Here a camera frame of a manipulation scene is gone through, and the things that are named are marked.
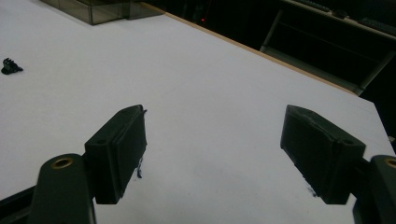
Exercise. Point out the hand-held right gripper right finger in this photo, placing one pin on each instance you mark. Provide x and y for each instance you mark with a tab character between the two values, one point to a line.
323	155

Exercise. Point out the small black hair clip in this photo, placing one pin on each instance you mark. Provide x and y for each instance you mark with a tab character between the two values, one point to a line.
10	66

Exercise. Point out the grey metal shelf rack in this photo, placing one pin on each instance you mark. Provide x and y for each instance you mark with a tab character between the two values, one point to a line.
330	46

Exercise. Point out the clear smoky plastic box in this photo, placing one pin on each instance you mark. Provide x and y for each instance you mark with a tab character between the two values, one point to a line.
99	10

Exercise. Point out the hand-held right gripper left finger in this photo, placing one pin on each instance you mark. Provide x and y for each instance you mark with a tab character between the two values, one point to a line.
115	155

